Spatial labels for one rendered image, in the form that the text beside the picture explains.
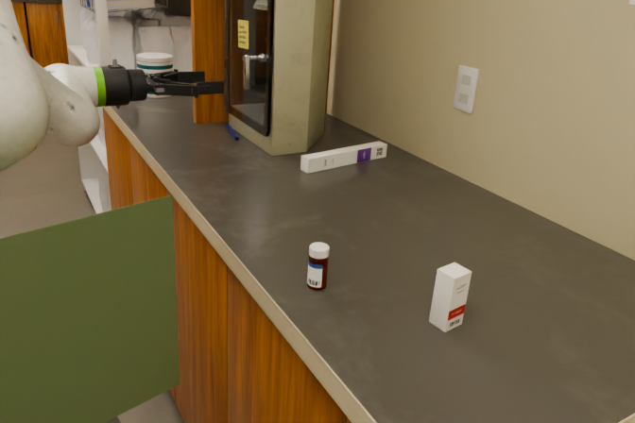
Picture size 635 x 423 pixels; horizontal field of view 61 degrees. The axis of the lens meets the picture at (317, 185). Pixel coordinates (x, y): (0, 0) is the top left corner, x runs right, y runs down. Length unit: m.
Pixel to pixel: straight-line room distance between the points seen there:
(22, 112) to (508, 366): 0.68
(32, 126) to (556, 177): 1.06
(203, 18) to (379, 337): 1.20
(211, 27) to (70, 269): 1.27
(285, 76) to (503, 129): 0.57
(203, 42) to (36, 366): 1.29
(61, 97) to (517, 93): 1.00
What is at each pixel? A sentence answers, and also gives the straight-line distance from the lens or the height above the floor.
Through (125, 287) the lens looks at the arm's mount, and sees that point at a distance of 0.62.
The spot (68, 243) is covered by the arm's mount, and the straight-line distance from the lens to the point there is 0.57.
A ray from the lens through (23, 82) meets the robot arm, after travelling 0.68.
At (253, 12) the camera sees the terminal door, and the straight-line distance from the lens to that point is 1.52.
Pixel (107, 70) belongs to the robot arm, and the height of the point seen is 1.18.
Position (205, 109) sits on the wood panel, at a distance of 1.80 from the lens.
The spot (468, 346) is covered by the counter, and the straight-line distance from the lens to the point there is 0.84.
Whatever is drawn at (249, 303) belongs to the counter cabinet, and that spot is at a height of 0.83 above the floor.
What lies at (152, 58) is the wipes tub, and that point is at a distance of 2.11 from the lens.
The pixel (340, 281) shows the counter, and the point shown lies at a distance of 0.93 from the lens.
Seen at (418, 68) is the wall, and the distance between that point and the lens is 1.63.
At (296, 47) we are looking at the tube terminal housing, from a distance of 1.46.
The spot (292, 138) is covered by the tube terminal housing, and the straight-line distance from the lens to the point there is 1.52.
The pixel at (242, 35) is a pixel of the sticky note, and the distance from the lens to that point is 1.60.
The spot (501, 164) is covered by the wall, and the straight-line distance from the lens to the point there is 1.43.
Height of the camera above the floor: 1.43
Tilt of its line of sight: 22 degrees down
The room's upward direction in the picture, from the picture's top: 4 degrees clockwise
